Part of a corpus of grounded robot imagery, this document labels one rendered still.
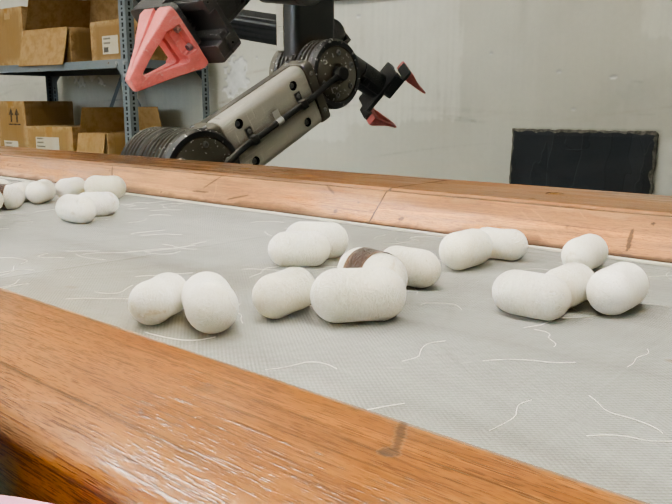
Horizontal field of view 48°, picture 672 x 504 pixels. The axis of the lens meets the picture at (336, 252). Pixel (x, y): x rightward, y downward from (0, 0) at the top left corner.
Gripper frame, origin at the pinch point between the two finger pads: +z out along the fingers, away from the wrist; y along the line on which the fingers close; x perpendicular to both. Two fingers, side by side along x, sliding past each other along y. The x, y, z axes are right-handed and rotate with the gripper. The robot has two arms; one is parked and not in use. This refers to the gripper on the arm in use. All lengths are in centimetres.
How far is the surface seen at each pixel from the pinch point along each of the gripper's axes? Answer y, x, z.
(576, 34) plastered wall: -39, 107, -150
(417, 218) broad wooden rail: 32.7, 7.3, 6.4
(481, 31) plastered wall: -70, 103, -150
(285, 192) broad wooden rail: 19.3, 7.2, 5.5
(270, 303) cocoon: 41.5, -7.6, 23.2
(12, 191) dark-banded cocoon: 2.2, -2.1, 16.4
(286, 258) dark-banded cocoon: 35.0, -2.5, 17.8
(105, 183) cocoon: 2.3, 3.5, 10.0
